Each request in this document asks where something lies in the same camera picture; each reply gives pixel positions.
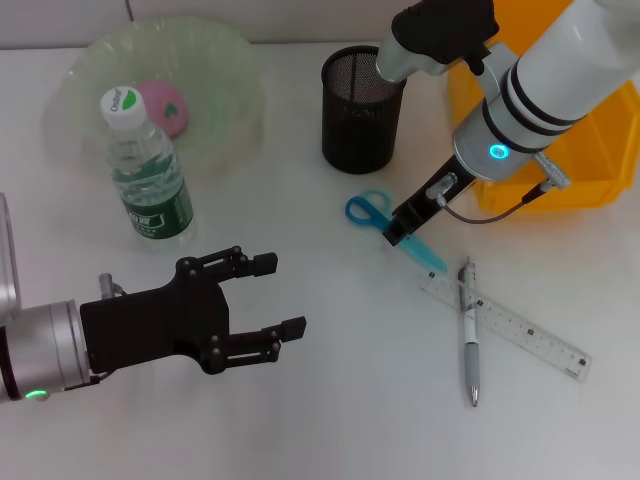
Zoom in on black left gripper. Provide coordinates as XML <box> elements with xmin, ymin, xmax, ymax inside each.
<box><xmin>79</xmin><ymin>245</ymin><xmax>307</xmax><ymax>375</ymax></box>

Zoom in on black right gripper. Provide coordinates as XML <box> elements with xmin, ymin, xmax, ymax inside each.
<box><xmin>382</xmin><ymin>154</ymin><xmax>476</xmax><ymax>247</ymax></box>

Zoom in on blue plastic scissors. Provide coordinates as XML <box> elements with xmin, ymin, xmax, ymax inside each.
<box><xmin>344</xmin><ymin>188</ymin><xmax>449</xmax><ymax>274</ymax></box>

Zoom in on white grey ballpoint pen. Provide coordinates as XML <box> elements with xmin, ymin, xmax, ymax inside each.
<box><xmin>458</xmin><ymin>256</ymin><xmax>482</xmax><ymax>409</ymax></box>

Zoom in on clear green-label water bottle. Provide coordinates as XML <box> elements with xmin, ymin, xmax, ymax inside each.
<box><xmin>99</xmin><ymin>85</ymin><xmax>196</xmax><ymax>246</ymax></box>

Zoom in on pink toy peach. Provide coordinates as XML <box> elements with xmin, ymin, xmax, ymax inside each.
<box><xmin>135</xmin><ymin>80</ymin><xmax>191</xmax><ymax>140</ymax></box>

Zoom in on black mesh pen holder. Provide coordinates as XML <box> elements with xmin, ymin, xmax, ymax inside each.
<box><xmin>320</xmin><ymin>45</ymin><xmax>408</xmax><ymax>175</ymax></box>

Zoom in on transparent plastic ruler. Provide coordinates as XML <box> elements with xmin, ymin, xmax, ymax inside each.
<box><xmin>418</xmin><ymin>269</ymin><xmax>593</xmax><ymax>384</ymax></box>

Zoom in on green glass fruit plate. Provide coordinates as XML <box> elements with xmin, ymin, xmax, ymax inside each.
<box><xmin>42</xmin><ymin>18</ymin><xmax>269</xmax><ymax>176</ymax></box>

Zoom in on yellow plastic bin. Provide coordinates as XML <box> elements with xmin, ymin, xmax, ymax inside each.
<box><xmin>446</xmin><ymin>0</ymin><xmax>640</xmax><ymax>214</ymax></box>

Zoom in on right wrist cable with plug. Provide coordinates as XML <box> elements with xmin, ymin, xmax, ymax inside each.
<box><xmin>424</xmin><ymin>152</ymin><xmax>571</xmax><ymax>225</ymax></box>

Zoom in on wrist cable with plug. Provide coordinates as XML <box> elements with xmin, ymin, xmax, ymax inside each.
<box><xmin>64</xmin><ymin>272</ymin><xmax>129</xmax><ymax>394</ymax></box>
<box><xmin>424</xmin><ymin>152</ymin><xmax>571</xmax><ymax>225</ymax></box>

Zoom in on left wrist cable with plug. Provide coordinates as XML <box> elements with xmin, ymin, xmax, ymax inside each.
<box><xmin>64</xmin><ymin>272</ymin><xmax>129</xmax><ymax>394</ymax></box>

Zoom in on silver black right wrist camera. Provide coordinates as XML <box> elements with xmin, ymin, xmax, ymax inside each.
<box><xmin>375</xmin><ymin>0</ymin><xmax>501</xmax><ymax>84</ymax></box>

